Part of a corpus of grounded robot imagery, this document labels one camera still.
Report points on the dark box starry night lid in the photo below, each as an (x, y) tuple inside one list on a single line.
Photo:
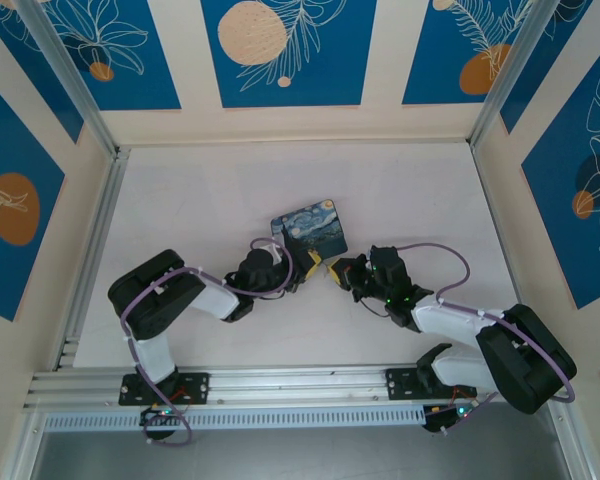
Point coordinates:
[(315, 225)]

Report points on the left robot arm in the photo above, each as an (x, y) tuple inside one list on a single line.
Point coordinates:
[(152, 300)]

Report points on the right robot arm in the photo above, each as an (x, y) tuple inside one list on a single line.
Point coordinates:
[(525, 360)]

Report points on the black controller board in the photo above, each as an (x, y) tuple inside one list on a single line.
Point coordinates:
[(162, 414), (450, 415)]

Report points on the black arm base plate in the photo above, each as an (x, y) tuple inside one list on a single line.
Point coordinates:
[(195, 387), (402, 382)]

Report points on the aluminium mounting rail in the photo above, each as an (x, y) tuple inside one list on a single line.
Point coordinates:
[(300, 387)]

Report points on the aluminium table edge rail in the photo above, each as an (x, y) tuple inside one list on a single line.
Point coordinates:
[(87, 260), (515, 260)]

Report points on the blue floral wall panel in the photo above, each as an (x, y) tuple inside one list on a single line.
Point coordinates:
[(445, 75), (570, 225), (15, 150), (130, 75), (290, 80)]

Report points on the aluminium frame post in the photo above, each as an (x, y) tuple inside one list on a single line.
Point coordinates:
[(65, 75), (510, 75)]

